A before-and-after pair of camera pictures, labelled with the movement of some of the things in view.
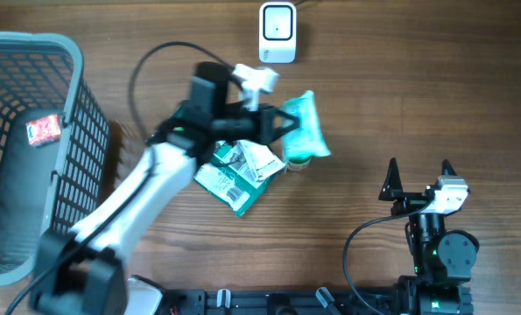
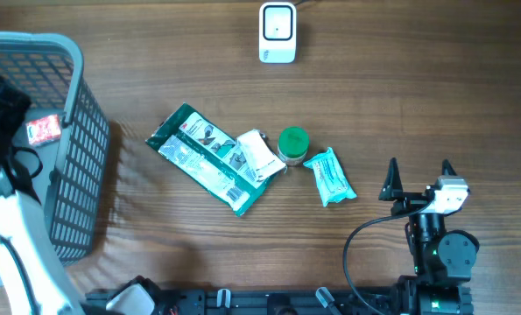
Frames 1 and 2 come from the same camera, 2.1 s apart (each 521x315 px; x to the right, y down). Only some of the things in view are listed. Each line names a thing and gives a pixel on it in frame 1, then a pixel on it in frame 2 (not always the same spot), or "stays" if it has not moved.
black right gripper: [392, 190] stays
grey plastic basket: [24, 75] stays
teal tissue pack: [306, 139] -> [331, 178]
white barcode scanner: [278, 32] stays
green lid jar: [297, 164] -> [292, 144]
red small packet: [44, 130] stays
